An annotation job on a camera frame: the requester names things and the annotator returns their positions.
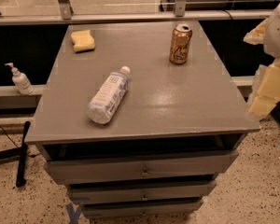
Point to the yellow sponge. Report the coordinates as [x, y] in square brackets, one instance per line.
[82, 40]

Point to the black tripod leg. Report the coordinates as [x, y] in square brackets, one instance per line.
[20, 180]

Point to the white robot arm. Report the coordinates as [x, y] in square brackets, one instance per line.
[271, 43]

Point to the white pump dispenser bottle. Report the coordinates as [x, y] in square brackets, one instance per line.
[20, 80]

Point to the top grey drawer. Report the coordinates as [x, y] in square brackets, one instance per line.
[136, 168]

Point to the gold soda can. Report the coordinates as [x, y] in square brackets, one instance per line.
[179, 50]

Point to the clear plastic water bottle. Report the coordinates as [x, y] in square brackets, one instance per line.
[105, 102]

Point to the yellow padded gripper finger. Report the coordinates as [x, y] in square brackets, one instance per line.
[265, 93]
[256, 35]

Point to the left metal rail bracket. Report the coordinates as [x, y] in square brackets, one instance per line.
[65, 9]

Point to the metal rail bracket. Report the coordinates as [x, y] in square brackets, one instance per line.
[180, 7]
[65, 9]

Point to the grey drawer cabinet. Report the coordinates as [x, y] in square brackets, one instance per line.
[168, 109]

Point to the bottom grey drawer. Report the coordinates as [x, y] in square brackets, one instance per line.
[141, 208]

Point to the grey drawer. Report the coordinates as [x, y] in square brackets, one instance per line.
[136, 168]
[146, 192]
[141, 208]

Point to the right metal rail bracket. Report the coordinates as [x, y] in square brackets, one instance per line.
[180, 7]

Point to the blue tape cross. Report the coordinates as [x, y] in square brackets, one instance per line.
[73, 214]

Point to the middle grey drawer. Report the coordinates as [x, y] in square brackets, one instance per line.
[146, 192]

